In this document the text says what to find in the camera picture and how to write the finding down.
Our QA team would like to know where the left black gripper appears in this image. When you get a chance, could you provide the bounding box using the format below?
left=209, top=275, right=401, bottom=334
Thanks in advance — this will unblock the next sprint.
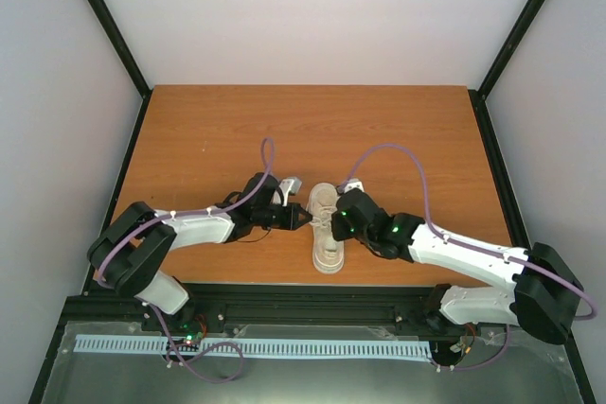
left=253, top=202, right=312, bottom=231

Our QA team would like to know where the cream white lace sneaker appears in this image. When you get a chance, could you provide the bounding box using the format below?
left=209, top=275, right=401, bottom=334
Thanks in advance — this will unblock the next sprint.
left=306, top=183, right=345, bottom=274

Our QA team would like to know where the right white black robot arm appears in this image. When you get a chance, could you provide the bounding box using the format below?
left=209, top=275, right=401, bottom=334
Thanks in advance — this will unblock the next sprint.
left=332, top=187, right=581, bottom=345

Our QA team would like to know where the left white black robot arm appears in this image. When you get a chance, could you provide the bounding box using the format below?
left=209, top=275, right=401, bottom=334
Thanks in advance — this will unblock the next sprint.
left=87, top=172, right=312, bottom=331

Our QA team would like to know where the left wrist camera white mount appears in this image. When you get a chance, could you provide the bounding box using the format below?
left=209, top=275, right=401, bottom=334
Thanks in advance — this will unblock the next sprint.
left=276, top=177, right=302, bottom=206

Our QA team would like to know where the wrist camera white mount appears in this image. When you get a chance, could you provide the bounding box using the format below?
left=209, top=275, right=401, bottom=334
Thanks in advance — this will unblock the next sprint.
left=336, top=178, right=365, bottom=195
left=276, top=177, right=302, bottom=206

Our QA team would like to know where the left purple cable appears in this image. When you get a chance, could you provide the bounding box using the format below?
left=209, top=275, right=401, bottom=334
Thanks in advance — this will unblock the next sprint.
left=97, top=137, right=276, bottom=382

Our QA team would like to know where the purple cable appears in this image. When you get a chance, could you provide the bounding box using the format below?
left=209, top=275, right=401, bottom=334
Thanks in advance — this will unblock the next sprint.
left=97, top=137, right=276, bottom=382
left=348, top=142, right=598, bottom=373

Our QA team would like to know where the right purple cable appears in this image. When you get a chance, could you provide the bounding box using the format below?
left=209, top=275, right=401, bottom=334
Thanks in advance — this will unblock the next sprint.
left=348, top=142, right=598, bottom=373

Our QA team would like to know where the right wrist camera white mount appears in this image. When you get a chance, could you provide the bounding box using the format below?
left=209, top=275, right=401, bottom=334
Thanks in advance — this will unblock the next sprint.
left=336, top=178, right=365, bottom=195

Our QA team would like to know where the black aluminium frame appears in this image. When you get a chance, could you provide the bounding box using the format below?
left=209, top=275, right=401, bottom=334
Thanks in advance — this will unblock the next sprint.
left=27, top=0, right=600, bottom=404

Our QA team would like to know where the light blue slotted cable duct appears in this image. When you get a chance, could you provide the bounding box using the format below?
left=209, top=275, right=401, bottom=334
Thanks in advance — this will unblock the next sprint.
left=73, top=334, right=432, bottom=362

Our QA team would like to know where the grey metal base plate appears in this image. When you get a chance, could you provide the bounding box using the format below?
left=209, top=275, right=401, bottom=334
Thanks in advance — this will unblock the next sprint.
left=44, top=323, right=594, bottom=403

